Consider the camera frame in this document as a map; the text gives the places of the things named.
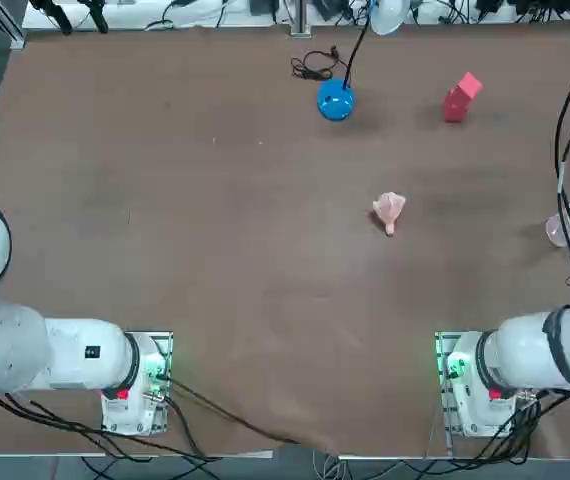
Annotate red base block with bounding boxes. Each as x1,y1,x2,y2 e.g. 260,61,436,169
443,89,471,124

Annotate pink plush toy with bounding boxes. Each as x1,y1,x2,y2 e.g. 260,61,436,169
371,192,408,239

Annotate blue desk lamp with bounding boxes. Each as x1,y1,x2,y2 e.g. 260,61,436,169
314,0,409,122

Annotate black tripod legs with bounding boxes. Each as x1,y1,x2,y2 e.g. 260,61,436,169
29,0,111,36

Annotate black lamp power cable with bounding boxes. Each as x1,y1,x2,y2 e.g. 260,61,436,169
290,45,342,81

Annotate black floor cable bundle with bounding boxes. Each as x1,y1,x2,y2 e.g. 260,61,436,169
0,374,316,461

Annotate aluminium frame post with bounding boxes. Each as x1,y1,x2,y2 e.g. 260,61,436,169
289,0,312,37

